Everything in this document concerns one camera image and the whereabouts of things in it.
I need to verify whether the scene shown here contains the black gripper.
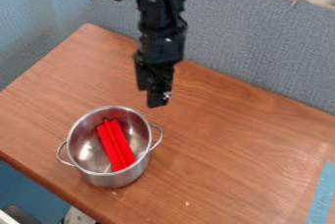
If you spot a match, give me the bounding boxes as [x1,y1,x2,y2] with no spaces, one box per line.
[134,23,187,108]

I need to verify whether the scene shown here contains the red plastic block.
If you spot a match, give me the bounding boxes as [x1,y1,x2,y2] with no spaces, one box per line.
[96,119,136,172]

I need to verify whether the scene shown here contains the metal pot with handles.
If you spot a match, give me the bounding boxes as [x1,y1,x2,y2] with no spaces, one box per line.
[56,106,163,188]

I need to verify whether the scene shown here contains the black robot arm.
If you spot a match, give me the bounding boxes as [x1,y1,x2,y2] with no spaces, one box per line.
[134,0,187,108]

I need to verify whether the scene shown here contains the white object under table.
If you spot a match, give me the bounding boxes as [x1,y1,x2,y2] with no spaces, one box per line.
[64,206,95,224]

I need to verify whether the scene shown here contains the dark object bottom left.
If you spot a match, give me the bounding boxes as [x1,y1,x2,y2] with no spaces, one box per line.
[1,205,41,224]

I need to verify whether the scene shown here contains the grey fabric divider panel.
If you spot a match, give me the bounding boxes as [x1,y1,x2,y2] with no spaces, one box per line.
[100,0,335,114]

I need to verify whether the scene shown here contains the blue tape strip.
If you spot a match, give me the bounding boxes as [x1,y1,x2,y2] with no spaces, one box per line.
[306,161,335,224]

